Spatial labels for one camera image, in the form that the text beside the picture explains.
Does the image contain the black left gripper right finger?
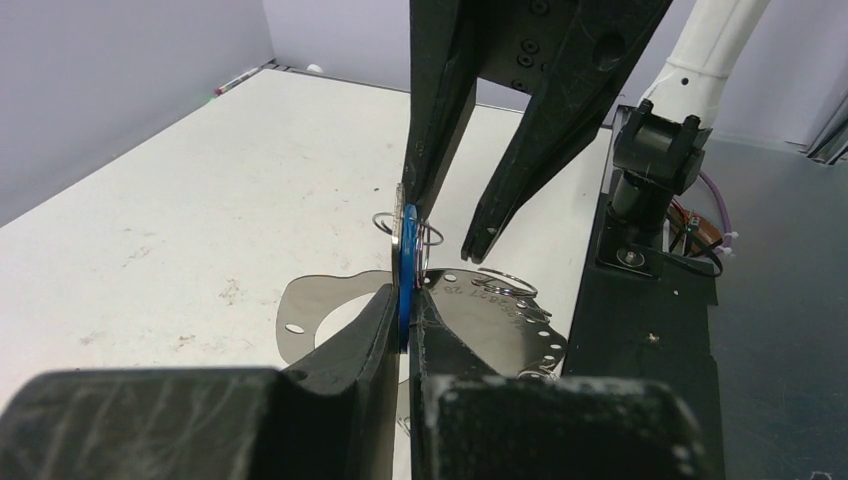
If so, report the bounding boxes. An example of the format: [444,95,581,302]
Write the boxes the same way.
[408,291,713,479]

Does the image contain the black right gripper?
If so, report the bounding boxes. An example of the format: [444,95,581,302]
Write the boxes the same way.
[401,0,670,264]

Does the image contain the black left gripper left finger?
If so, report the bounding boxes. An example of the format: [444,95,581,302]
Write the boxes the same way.
[1,285,399,479]

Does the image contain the steel oval key holder plate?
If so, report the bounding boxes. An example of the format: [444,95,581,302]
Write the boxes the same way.
[276,267,567,380]

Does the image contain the silver key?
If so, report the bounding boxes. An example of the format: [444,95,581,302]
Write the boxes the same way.
[390,183,405,287]

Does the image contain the blue key tag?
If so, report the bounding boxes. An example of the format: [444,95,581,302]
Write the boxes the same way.
[398,204,418,353]

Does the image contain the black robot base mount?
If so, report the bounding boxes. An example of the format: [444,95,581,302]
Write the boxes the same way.
[563,100,725,479]

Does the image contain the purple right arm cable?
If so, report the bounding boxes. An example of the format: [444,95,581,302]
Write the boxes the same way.
[698,170,738,260]

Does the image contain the marker pen on rail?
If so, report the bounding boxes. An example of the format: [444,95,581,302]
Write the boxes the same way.
[214,67,262,97]

